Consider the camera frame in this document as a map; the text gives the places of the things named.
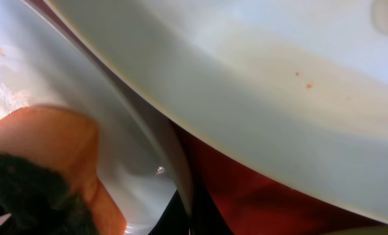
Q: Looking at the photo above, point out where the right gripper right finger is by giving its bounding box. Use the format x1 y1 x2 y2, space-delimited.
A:
192 178 233 235

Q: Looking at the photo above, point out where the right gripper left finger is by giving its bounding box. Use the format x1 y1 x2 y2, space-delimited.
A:
149 191 190 235

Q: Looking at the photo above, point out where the light blue plate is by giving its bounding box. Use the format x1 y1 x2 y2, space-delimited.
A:
0 1 192 234
48 0 388 224

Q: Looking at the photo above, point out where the green and orange sponge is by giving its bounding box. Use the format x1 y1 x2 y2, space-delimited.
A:
0 106 127 235

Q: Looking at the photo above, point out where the red plastic serving tray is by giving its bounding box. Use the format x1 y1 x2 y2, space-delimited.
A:
172 123 380 234

